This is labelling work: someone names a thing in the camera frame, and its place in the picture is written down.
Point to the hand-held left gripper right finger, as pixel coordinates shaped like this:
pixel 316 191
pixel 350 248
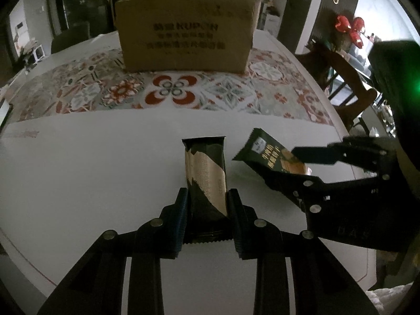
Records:
pixel 238 226

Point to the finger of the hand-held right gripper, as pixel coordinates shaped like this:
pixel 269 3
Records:
pixel 315 155
pixel 295 187

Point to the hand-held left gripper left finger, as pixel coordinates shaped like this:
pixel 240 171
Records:
pixel 182 223

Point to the dark green snack packet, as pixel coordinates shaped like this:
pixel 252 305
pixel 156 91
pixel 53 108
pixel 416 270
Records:
pixel 262 147

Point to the dark striped snack packet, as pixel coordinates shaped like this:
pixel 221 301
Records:
pixel 203 170

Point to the cardboard box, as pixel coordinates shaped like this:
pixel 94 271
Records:
pixel 183 52

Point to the wooden chair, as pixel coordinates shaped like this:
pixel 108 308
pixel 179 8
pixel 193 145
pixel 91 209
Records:
pixel 344 78

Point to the white cloth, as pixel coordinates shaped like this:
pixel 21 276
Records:
pixel 390 302

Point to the red balloon dog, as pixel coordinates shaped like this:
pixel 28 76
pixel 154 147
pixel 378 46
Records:
pixel 349 28

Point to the white carton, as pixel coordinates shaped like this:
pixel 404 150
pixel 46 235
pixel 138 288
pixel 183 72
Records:
pixel 271 23

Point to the dark chair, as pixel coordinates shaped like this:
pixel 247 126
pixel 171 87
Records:
pixel 70 39

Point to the dark glass cabinet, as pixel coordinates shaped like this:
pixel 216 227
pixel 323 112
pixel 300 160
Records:
pixel 88 3

